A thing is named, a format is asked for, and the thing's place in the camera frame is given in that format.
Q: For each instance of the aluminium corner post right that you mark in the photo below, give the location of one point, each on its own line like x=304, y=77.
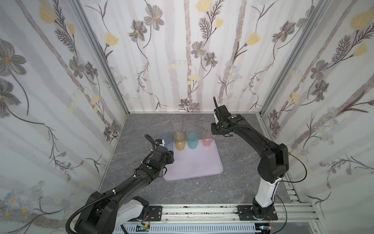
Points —
x=307, y=32

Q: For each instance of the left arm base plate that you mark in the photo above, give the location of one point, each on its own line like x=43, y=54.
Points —
x=154, y=214

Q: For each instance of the white slotted cable duct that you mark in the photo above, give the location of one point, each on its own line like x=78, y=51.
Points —
x=184, y=228

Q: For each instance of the blue plastic cup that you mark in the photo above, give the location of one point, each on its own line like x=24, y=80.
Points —
x=168, y=141

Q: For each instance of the aluminium corner post left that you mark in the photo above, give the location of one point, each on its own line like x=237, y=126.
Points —
x=98, y=51

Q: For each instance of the pink plastic cup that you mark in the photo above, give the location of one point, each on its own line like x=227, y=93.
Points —
x=207, y=139

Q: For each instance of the clear faceted tumbler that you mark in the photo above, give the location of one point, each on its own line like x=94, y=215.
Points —
x=207, y=121

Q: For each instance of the lilac plastic tray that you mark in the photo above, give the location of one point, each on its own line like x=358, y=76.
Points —
x=193, y=163

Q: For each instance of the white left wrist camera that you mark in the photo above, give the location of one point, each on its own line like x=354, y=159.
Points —
x=160, y=142

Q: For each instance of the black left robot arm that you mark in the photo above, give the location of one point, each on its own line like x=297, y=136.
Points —
x=99, y=214

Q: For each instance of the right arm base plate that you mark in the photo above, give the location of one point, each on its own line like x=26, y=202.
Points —
x=256, y=212

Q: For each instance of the aluminium corner post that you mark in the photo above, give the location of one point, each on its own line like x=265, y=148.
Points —
x=98, y=51
x=307, y=32

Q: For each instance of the yellow plastic cup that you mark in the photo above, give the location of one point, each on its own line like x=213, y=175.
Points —
x=179, y=138

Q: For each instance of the teal dimpled plastic cup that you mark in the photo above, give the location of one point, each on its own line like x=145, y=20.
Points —
x=193, y=139

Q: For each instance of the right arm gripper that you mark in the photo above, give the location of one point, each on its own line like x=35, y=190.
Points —
x=217, y=117

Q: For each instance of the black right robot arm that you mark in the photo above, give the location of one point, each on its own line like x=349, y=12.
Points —
x=274, y=158

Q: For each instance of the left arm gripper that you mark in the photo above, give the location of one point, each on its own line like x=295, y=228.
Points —
x=163, y=149

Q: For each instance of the clear tall glass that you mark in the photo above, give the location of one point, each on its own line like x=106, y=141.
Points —
x=177, y=123

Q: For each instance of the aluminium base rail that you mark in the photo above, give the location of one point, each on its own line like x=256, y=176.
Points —
x=227, y=213

